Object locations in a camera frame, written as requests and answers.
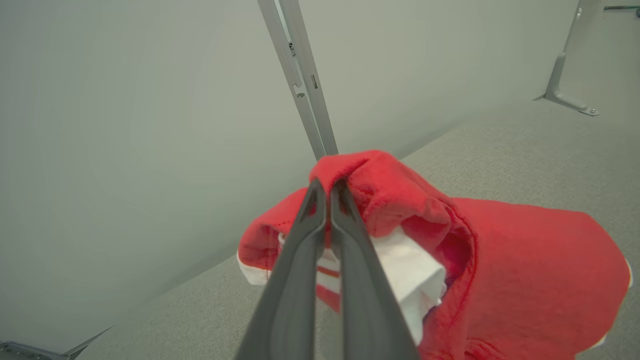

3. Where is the grey metal partition post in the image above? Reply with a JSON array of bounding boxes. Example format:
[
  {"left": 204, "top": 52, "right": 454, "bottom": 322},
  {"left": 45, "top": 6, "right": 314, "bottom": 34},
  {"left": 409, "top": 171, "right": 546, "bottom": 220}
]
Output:
[{"left": 257, "top": 0, "right": 339, "bottom": 161}]

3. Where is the red white-trimmed sports garment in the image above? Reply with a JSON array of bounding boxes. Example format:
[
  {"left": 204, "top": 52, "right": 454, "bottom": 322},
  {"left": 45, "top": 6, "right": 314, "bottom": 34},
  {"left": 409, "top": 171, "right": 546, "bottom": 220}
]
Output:
[{"left": 236, "top": 150, "right": 633, "bottom": 360}]

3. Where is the grey fabric sofa seat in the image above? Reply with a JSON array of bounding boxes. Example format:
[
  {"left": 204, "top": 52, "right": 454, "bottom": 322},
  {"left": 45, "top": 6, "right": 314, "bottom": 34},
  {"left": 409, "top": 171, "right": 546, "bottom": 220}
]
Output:
[{"left": 75, "top": 97, "right": 640, "bottom": 360}]

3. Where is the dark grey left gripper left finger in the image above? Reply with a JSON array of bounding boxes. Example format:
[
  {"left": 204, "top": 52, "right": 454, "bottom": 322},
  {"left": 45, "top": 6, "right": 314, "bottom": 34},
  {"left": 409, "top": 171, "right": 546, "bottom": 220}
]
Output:
[{"left": 235, "top": 179, "right": 327, "bottom": 360}]

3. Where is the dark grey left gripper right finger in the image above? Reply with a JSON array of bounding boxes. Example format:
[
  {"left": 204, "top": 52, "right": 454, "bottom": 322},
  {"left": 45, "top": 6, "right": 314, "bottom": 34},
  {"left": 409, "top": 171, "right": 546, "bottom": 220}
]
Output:
[{"left": 329, "top": 179, "right": 421, "bottom": 360}]

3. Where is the grey metal partition foot bracket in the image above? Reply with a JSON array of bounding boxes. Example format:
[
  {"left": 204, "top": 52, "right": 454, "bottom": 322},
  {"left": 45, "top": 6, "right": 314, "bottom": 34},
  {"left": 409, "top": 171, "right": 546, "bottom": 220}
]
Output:
[{"left": 532, "top": 0, "right": 601, "bottom": 117}]

